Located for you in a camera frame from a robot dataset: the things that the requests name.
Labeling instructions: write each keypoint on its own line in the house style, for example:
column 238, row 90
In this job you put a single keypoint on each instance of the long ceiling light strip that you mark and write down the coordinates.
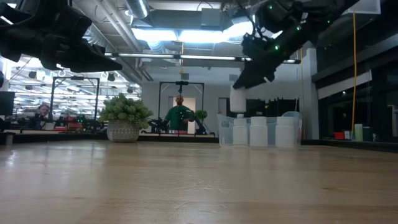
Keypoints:
column 202, row 57

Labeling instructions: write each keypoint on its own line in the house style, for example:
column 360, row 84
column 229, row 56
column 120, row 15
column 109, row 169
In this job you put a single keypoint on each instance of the silver ventilation duct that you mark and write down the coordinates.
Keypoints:
column 138, row 7

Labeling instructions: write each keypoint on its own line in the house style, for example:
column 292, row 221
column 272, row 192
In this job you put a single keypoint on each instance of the clear plastic basket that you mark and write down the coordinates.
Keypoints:
column 224, row 138

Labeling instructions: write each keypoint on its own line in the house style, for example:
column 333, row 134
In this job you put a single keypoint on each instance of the grey ceiling box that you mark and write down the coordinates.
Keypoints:
column 211, row 17

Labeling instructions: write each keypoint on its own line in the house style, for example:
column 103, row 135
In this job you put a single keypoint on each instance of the white ceiling panel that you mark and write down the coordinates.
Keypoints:
column 367, row 6

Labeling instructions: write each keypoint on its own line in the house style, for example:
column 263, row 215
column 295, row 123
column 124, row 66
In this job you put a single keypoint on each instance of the black monitor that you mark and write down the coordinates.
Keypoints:
column 7, row 102

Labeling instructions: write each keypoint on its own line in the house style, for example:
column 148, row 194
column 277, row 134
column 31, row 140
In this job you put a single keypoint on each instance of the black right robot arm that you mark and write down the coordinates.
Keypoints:
column 317, row 18

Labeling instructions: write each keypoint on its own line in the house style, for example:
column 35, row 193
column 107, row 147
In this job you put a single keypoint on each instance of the green artificial plant in pot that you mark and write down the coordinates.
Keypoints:
column 124, row 109

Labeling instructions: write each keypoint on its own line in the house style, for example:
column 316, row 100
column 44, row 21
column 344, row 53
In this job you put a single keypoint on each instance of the person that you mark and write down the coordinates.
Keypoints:
column 178, row 116
column 43, row 111

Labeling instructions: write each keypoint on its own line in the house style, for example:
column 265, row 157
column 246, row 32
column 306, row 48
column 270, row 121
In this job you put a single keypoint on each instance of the black rig frame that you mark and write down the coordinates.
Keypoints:
column 192, row 82
column 74, row 78

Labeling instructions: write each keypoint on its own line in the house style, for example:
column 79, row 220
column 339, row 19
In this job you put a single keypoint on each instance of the black background robot arm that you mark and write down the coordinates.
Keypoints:
column 158, row 123

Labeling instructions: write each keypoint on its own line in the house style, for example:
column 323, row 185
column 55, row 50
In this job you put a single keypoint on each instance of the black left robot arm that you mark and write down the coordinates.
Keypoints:
column 15, row 34

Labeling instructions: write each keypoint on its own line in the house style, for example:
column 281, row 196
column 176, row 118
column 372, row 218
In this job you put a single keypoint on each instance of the dark green cup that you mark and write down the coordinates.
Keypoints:
column 368, row 134

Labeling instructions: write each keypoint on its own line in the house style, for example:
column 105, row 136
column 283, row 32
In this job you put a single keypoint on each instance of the grey wall vent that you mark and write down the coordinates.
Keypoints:
column 233, row 77
column 185, row 76

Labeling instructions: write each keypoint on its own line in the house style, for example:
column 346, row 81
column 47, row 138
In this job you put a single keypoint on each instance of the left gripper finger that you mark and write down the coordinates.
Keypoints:
column 90, row 70
column 87, row 57

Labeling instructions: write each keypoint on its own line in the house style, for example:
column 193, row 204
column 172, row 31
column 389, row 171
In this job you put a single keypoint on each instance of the black table frame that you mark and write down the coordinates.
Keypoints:
column 171, row 138

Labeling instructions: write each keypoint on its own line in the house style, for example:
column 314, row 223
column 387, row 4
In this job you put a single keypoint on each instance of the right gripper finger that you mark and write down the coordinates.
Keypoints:
column 267, row 76
column 250, row 76

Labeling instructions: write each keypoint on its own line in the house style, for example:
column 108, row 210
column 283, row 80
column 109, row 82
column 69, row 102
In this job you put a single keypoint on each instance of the small red box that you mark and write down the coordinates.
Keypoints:
column 339, row 136

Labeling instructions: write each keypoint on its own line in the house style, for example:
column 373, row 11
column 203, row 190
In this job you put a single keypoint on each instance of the light green cup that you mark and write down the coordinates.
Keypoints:
column 359, row 133

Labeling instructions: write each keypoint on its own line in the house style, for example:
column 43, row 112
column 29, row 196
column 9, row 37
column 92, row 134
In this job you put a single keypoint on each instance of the white plastic pill bottle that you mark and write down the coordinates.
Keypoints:
column 237, row 101
column 284, row 133
column 258, row 133
column 240, row 133

